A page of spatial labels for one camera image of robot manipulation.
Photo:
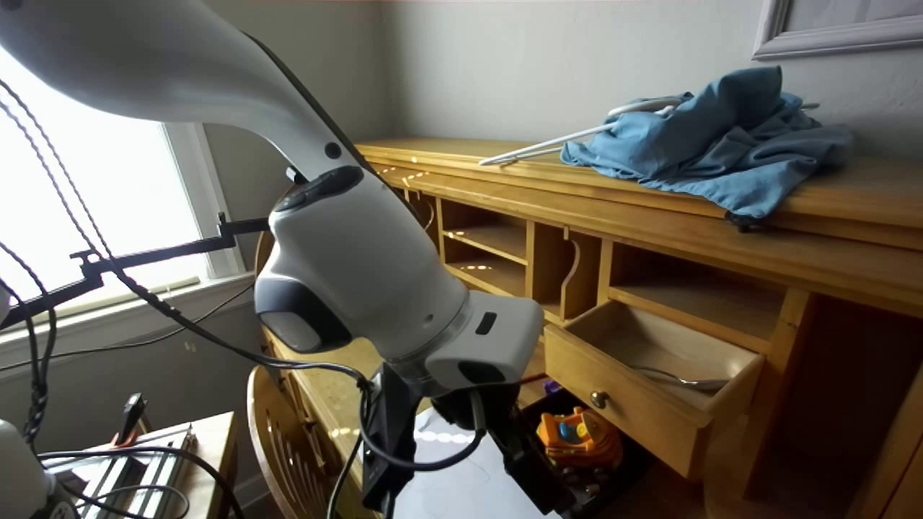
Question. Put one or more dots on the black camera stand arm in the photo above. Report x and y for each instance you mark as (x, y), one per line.
(97, 268)

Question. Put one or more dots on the metal spoon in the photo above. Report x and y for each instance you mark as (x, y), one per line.
(695, 385)

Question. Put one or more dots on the aluminium rail frame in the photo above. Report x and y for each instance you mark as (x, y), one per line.
(127, 481)

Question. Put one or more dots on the white paper sheet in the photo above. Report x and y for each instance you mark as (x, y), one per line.
(473, 489)

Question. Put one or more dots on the framed picture on wall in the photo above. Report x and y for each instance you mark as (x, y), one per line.
(834, 26)

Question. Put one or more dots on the blue crumpled cloth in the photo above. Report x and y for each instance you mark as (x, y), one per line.
(743, 143)

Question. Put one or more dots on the white rod on hutch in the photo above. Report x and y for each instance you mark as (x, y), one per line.
(538, 147)

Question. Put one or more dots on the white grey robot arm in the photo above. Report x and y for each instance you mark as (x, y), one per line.
(350, 259)

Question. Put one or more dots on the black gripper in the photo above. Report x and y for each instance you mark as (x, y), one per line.
(388, 431)

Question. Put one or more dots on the orange toy in tray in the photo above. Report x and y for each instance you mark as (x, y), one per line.
(577, 440)

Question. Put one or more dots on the black plastic tray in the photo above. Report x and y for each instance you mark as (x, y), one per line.
(565, 490)

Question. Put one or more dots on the wooden desk hutch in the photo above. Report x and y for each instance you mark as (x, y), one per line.
(829, 295)

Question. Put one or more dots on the wooden chair back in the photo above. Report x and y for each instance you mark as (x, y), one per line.
(288, 444)

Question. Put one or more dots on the small wooden drawer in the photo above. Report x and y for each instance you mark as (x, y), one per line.
(593, 357)

